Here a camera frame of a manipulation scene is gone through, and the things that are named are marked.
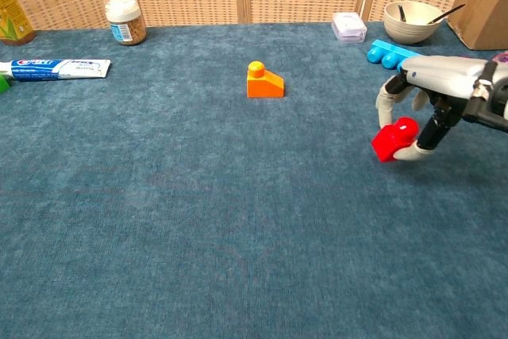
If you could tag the cardboard box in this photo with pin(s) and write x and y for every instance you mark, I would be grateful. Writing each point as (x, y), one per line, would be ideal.
(484, 1)

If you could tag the small purple block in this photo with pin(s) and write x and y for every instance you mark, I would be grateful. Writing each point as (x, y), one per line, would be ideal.
(502, 57)

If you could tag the orange sloped building block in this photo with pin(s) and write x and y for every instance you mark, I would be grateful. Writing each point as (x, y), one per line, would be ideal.
(264, 85)

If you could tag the green building block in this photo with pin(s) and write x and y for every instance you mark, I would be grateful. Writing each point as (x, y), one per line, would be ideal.
(4, 84)

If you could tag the white-lidded jar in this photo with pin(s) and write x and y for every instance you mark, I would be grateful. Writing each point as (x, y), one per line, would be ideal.
(125, 21)

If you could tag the blue table carpet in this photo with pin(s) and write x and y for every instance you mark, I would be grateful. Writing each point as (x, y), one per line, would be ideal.
(198, 196)

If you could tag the small red building block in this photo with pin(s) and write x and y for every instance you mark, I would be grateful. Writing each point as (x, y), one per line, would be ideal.
(391, 140)

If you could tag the beige bowl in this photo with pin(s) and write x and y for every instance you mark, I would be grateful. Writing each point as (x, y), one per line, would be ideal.
(409, 31)

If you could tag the light blue long block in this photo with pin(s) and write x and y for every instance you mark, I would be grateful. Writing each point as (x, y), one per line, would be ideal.
(385, 55)

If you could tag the toothpaste tube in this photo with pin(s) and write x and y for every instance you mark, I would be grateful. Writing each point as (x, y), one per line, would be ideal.
(59, 69)

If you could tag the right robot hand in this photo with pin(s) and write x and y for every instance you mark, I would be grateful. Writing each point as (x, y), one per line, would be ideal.
(440, 73)

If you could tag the clear plastic box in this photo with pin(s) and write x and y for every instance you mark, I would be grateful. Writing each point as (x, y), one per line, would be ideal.
(349, 27)

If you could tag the spoon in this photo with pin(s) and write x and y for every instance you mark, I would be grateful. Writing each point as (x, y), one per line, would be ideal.
(444, 14)

